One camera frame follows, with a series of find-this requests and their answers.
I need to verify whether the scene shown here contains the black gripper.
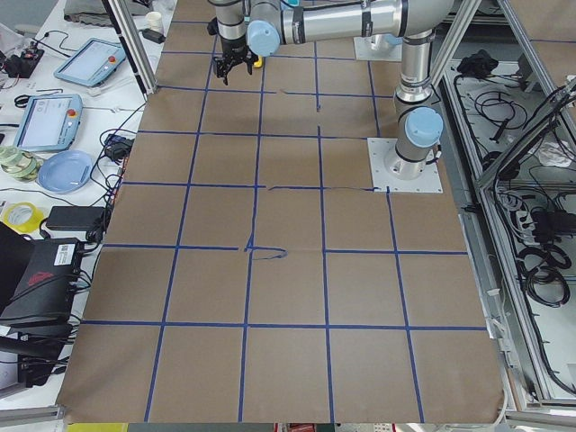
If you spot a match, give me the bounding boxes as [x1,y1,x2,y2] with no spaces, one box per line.
[212,38,257,86]

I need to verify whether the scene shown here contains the upper teach pendant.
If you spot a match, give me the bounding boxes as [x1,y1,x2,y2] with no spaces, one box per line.
[53,38,126,87]

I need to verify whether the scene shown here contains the teach pendant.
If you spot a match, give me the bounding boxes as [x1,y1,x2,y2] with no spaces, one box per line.
[53,38,126,87]
[14,94,84,152]

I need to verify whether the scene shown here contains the lower teach pendant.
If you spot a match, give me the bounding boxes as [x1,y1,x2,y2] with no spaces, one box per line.
[14,94,84,152]

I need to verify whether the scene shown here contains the black power adapter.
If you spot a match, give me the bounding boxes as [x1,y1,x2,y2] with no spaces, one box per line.
[45,206,104,231]

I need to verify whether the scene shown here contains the yellow tape roll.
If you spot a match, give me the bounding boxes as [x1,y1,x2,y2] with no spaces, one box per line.
[2,202,45,234]

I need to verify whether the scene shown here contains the black laptop computer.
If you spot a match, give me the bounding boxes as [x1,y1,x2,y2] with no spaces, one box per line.
[1,224,84,388]

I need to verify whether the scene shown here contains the aluminium frame post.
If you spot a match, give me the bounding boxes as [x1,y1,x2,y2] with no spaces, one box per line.
[102,0,158,95]

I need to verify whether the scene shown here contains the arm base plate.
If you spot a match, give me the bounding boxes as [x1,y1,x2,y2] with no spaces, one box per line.
[354,34,402,62]
[367,138,443,194]

